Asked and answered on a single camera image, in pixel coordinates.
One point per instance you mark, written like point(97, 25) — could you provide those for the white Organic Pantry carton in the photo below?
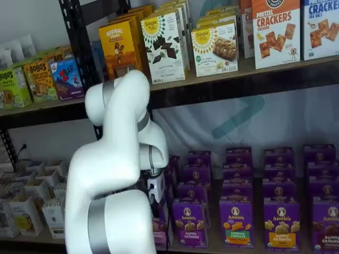
point(8, 219)
point(14, 190)
point(34, 166)
point(55, 166)
point(59, 190)
point(47, 177)
point(37, 189)
point(26, 217)
point(25, 176)
point(53, 214)

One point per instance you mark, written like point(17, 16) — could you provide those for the green Bobo's box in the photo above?
point(13, 90)

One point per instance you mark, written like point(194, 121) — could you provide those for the blue Z Bar box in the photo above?
point(66, 79)

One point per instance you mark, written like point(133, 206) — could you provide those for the black metal shelving rack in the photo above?
point(238, 90)
point(39, 116)

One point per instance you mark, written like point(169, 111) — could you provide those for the purple Annie's box pink patch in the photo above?
point(161, 230)

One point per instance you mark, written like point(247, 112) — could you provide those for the sea salt pretzel crackers box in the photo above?
point(320, 31)

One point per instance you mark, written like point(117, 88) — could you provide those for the yellow Simple Mills bars box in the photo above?
point(217, 21)
point(214, 50)
point(217, 13)

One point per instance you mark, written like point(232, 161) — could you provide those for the orange Bobo's box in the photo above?
point(57, 56)
point(39, 82)

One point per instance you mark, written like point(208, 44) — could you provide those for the purple Annie's box maroon patch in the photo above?
point(325, 225)

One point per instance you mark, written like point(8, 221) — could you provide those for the purple Annie's box green patch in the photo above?
point(235, 225)

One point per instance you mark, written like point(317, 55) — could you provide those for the purple Annie's snack box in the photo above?
point(324, 188)
point(321, 169)
point(279, 189)
point(192, 193)
point(237, 173)
point(174, 162)
point(237, 190)
point(238, 156)
point(279, 156)
point(279, 172)
point(196, 174)
point(319, 153)
point(169, 194)
point(171, 177)
point(198, 158)

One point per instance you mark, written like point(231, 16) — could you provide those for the orange Revival snack box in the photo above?
point(144, 8)
point(132, 17)
point(119, 47)

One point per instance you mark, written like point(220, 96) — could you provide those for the purple Annie's box orange patch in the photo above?
point(282, 225)

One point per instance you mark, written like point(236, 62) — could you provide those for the red pretzel crackers box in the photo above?
point(246, 31)

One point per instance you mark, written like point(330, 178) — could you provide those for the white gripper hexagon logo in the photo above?
point(157, 189)

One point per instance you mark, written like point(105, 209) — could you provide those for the Simple Mills sweet thins box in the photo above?
point(169, 10)
point(164, 53)
point(177, 4)

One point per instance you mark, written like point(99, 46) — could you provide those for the white stand-up pouch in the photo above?
point(27, 46)
point(14, 51)
point(5, 59)

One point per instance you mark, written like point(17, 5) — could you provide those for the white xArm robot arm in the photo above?
point(106, 158)

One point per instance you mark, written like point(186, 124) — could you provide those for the cheddar pretzel crackers box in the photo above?
point(275, 39)

